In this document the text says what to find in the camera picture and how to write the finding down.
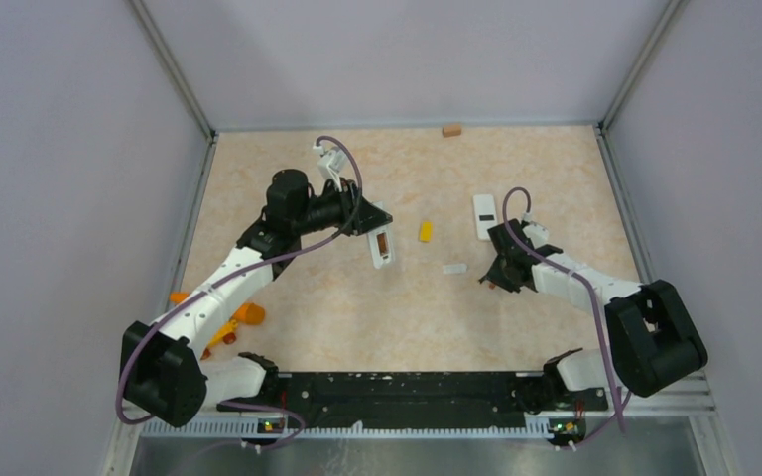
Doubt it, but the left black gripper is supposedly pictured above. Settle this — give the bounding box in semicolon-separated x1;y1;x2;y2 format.
293;177;392;236

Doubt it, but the white remote with buttons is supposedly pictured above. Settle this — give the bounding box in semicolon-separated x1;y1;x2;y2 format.
367;225;395;270

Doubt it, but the white remote control back up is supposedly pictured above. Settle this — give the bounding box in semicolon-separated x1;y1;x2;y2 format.
472;194;497;241

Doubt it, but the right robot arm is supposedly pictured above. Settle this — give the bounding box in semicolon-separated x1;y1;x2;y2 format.
482;219;708;409

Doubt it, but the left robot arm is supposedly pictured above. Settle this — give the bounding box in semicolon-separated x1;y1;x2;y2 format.
116;169;393;427

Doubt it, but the yellow block centre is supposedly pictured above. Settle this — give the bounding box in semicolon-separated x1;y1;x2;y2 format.
418;221;433;243

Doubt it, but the brown wooden block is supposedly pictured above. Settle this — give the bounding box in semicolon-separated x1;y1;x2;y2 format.
442;124;462;138

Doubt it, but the orange cone toy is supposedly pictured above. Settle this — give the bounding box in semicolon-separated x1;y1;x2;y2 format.
169;292;267;327

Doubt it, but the yellow toy car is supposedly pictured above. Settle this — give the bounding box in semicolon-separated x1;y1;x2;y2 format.
200;319;239;361

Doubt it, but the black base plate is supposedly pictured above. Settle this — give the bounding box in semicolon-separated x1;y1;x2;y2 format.
248;371;609;431

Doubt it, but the left aluminium frame post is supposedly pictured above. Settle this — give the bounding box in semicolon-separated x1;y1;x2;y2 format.
126;0;216;143

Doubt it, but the aluminium frame post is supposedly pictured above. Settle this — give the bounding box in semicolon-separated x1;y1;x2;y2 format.
126;0;216;143
598;0;690;133

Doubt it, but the white cable duct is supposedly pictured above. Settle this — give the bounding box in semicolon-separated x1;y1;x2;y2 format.
140;416;579;440

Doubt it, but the right aluminium frame post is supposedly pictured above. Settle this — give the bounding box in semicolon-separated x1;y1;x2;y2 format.
598;0;690;133

